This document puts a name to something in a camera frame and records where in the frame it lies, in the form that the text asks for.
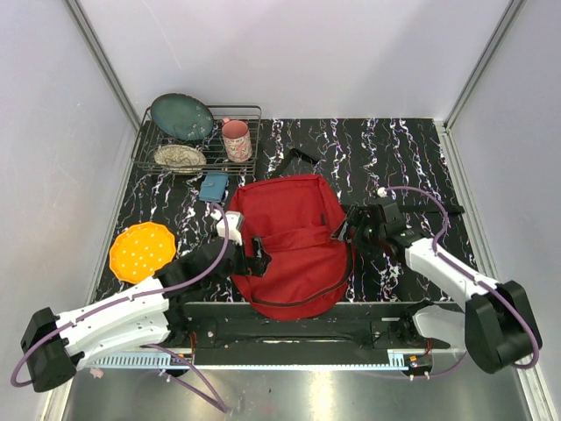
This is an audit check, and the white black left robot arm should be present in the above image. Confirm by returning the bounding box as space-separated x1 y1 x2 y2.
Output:
11 239 272 393

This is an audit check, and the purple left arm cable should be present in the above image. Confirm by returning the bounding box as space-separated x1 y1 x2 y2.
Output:
9 202 231 413

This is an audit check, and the dark wire dish rack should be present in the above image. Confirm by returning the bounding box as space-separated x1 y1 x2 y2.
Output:
131 105 262 177

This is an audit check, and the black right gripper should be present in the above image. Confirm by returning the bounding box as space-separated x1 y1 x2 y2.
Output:
330 204 386 259

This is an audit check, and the orange plastic plate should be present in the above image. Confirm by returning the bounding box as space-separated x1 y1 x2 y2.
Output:
109 222 176 285

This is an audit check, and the red student backpack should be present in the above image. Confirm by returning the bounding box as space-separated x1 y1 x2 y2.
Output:
227 148 465 321

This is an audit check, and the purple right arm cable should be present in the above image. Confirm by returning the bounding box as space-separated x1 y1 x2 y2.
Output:
380 185 541 381

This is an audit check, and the teal ceramic plate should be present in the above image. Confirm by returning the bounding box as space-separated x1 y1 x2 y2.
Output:
150 93 214 141

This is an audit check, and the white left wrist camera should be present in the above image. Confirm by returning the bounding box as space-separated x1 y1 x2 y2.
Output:
211 210 245 246

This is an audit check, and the aluminium frame rail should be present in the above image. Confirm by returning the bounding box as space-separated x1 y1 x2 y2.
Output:
60 318 536 354

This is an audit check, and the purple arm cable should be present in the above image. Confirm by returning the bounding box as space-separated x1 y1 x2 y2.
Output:
380 185 541 381
9 202 231 413

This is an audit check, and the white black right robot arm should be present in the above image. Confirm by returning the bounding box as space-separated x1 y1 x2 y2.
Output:
332 198 543 374

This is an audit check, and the pink cartoon mug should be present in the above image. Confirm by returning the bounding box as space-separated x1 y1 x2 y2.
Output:
222 118 252 163

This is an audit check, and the speckled beige small plate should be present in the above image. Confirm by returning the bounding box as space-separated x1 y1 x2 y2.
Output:
153 145 207 171

